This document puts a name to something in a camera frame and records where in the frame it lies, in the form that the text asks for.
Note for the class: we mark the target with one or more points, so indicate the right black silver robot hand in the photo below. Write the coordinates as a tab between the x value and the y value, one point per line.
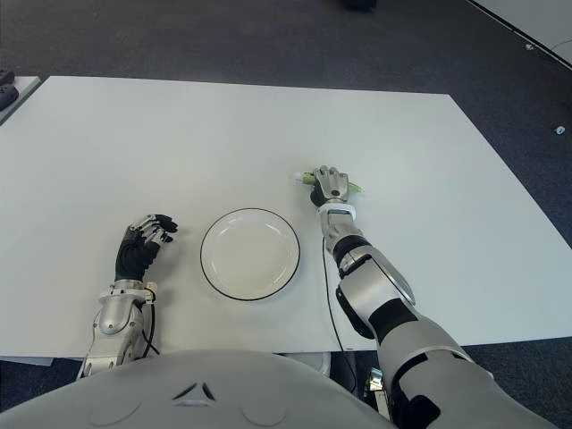
333	185

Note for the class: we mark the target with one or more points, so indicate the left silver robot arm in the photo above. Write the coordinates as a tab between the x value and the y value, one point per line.
111	317

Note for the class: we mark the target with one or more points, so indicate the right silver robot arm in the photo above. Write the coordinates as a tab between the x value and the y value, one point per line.
380	290

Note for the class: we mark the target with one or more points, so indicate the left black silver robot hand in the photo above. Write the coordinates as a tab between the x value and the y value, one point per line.
132	259

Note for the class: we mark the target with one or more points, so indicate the dark object on side table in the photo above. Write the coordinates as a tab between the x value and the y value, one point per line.
5	91

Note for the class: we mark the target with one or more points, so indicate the grey side table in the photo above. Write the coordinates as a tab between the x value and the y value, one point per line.
22	96

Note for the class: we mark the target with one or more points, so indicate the green toothpaste tube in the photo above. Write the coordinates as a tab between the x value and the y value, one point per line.
304	178

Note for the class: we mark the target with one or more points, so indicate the metal bracket under table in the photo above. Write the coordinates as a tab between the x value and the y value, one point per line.
377	393

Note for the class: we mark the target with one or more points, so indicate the grey robot torso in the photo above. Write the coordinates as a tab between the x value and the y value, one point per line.
179	393

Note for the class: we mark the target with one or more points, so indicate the white plate with black rim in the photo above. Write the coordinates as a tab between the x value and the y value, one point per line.
250	254

